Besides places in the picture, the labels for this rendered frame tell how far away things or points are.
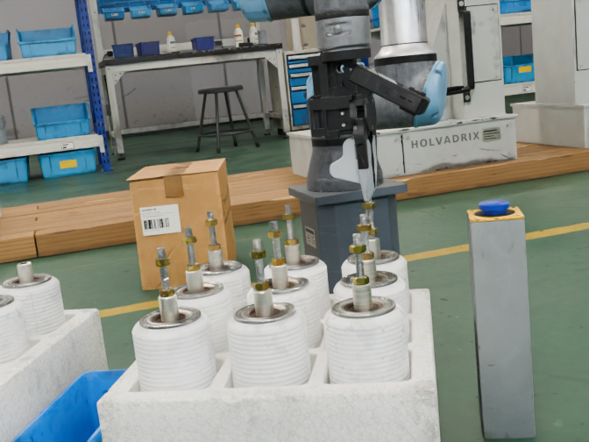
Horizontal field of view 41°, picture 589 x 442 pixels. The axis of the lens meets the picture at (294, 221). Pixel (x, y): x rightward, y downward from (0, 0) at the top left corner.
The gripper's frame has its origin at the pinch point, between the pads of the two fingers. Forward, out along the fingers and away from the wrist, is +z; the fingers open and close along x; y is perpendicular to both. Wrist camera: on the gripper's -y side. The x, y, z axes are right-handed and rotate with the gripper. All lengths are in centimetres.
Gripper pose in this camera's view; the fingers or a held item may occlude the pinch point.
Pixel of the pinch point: (372, 190)
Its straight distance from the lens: 114.0
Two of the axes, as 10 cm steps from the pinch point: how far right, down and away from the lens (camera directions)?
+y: -9.6, 0.5, 2.9
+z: 1.0, 9.8, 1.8
